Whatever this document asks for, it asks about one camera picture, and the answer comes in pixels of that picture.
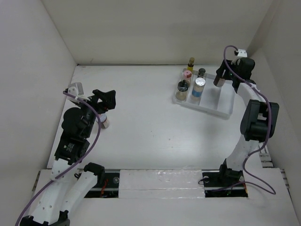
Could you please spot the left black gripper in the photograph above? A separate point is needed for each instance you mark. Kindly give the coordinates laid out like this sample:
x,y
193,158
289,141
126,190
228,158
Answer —
x,y
108,100

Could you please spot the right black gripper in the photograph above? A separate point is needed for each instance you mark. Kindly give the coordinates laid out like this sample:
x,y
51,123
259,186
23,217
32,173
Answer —
x,y
220,70

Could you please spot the white lid spice jar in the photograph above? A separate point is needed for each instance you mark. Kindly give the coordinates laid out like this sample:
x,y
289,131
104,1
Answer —
x,y
219,82

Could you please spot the silver lid jar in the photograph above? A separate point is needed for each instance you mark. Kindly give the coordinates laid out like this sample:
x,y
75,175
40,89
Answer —
x,y
104,121

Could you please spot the small black cap jar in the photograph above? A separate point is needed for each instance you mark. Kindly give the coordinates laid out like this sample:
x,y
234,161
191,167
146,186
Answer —
x,y
201,73

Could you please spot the blue label white bottle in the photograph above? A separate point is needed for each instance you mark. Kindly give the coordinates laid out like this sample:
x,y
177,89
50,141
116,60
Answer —
x,y
198,88

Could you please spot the yellow label sauce bottle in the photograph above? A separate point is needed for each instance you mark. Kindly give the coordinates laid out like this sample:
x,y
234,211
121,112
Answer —
x,y
190,64

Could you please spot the pink lid spice jar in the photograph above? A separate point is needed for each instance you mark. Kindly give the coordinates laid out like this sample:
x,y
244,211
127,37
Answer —
x,y
186,75

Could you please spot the black grinder cap jar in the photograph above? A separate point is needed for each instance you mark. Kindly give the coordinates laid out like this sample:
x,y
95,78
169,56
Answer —
x,y
182,90

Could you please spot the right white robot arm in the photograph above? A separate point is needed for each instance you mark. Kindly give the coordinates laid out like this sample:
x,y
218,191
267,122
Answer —
x,y
233,167

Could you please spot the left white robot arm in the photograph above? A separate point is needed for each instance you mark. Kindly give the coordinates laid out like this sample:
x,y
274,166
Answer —
x,y
59,197

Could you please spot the white divided tray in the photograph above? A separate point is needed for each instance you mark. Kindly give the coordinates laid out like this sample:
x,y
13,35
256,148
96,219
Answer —
x,y
214,100

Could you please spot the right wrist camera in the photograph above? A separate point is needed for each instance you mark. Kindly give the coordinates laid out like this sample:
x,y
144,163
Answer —
x,y
239,53

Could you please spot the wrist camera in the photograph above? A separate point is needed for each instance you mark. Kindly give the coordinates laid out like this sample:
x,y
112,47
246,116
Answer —
x,y
75,89
239,53

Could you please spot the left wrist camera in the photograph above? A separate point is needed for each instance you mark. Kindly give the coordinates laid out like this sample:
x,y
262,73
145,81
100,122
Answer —
x,y
75,89

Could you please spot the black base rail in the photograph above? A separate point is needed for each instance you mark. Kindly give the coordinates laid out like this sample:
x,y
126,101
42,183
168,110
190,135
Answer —
x,y
150,183

